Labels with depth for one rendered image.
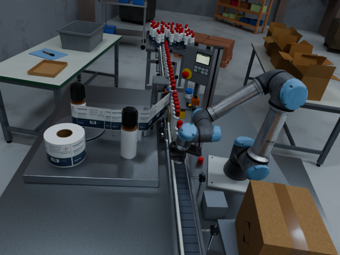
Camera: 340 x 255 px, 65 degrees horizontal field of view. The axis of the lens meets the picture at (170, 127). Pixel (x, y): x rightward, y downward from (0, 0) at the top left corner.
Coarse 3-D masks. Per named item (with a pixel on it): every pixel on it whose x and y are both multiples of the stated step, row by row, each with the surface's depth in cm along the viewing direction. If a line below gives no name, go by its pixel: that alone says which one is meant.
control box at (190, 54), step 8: (192, 48) 140; (200, 48) 139; (192, 56) 142; (184, 64) 146; (192, 64) 144; (200, 64) 141; (192, 72) 146; (208, 72) 141; (192, 80) 148; (200, 80) 145
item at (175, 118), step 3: (177, 111) 161; (177, 114) 162; (174, 117) 163; (177, 117) 162; (174, 120) 164; (177, 120) 163; (174, 123) 165; (174, 126) 166; (174, 129) 166; (171, 135) 170; (171, 138) 171
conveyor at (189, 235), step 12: (168, 144) 166; (180, 168) 148; (180, 180) 141; (180, 192) 133; (180, 204) 127; (180, 216) 121; (192, 216) 122; (192, 228) 116; (192, 240) 111; (192, 252) 107
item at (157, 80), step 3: (153, 75) 188; (156, 75) 189; (153, 78) 184; (156, 78) 184; (159, 78) 185; (162, 78) 185; (165, 78) 186; (168, 78) 187; (153, 81) 179; (156, 81) 180; (159, 81) 180; (162, 81) 181; (165, 81) 182; (168, 81) 182; (162, 84) 178; (165, 84) 179; (168, 84) 179
